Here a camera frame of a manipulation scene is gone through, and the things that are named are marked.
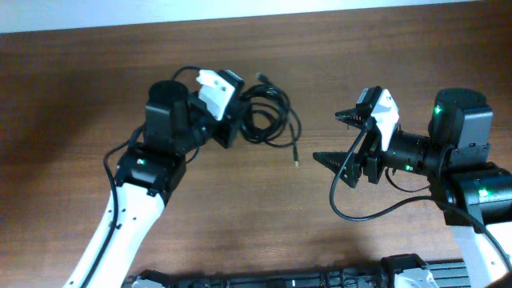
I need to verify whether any black usb cable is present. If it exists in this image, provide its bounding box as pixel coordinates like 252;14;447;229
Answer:
238;72;303;168

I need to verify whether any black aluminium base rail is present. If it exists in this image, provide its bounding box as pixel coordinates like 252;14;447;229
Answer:
122;254;470;288

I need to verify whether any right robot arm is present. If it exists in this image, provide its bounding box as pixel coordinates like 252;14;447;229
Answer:
313;86;511;287

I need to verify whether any right camera cable black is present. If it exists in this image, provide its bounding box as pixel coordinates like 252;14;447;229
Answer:
328;119;512;273

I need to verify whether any left camera cable black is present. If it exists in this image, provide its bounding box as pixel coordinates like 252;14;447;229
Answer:
79;65;203;288

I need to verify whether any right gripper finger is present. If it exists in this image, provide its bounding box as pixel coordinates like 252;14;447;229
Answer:
335;108;372;130
313;152;362;188

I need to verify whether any camera cable black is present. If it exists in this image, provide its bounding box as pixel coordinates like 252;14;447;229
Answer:
328;119;512;273
79;65;203;288

